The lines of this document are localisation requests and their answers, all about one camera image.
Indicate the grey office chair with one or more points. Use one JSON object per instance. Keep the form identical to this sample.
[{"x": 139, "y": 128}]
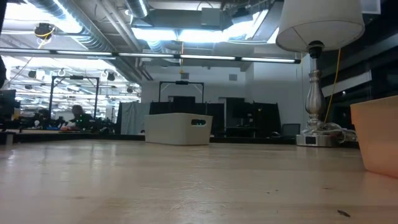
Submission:
[{"x": 290, "y": 130}]

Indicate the black partition panels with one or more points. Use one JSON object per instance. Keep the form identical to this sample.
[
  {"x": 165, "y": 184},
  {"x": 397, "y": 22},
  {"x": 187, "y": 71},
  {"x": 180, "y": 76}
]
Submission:
[{"x": 183, "y": 104}]

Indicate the grey curtain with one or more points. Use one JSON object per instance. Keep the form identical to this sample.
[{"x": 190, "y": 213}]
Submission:
[{"x": 133, "y": 118}]

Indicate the black rig crossbar with lights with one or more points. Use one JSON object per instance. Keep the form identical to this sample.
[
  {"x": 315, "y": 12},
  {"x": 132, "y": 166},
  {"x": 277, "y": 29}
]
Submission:
[{"x": 149, "y": 55}]

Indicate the person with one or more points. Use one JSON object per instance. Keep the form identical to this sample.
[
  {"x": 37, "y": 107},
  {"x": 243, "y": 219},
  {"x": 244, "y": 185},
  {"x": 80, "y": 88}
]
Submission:
[{"x": 79, "y": 116}]

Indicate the table lamp with white shade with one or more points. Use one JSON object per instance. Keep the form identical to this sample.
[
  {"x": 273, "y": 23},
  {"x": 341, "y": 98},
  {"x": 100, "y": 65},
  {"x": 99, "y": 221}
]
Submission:
[{"x": 317, "y": 25}]

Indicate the black robot workstation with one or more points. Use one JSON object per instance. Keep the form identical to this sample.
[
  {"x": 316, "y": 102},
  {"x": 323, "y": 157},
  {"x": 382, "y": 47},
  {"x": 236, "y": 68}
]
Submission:
[{"x": 46, "y": 121}]

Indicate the small dark scrap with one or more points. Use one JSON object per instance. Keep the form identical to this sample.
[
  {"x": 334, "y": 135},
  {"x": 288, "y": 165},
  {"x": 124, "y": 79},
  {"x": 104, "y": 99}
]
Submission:
[{"x": 343, "y": 213}]

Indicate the orange mat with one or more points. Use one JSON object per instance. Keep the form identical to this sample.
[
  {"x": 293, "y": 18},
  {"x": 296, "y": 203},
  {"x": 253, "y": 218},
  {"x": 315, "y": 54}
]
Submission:
[{"x": 377, "y": 137}]

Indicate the narrow black gantry frame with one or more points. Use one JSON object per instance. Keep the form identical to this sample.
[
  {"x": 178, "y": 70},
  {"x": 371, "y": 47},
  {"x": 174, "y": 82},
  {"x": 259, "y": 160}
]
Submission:
[{"x": 182, "y": 82}]

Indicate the wide black gantry frame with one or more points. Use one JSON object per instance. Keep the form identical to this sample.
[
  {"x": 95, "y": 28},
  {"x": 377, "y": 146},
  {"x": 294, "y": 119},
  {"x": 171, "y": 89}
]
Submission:
[{"x": 74, "y": 77}]

